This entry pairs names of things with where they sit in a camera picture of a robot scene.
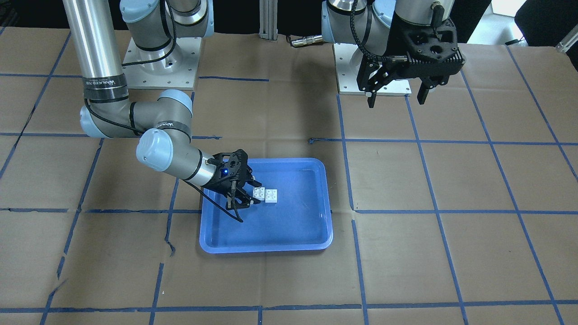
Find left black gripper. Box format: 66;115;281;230
357;17;465;109

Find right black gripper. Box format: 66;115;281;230
203;149;263;210

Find white building block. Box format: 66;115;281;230
252;187;266;201
265;188;277;204

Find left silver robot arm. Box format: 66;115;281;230
322;0;465;108

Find blue plastic tray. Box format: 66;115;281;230
200;157;333;254

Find brown paper table cover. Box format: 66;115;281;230
0;28;578;325

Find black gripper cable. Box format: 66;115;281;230
178;178;244;223

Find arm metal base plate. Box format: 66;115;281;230
332;43;412;96
123;37;203;91

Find metal cable connector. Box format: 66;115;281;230
286;35;324;48

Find aluminium frame post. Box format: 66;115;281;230
258;0;278;42

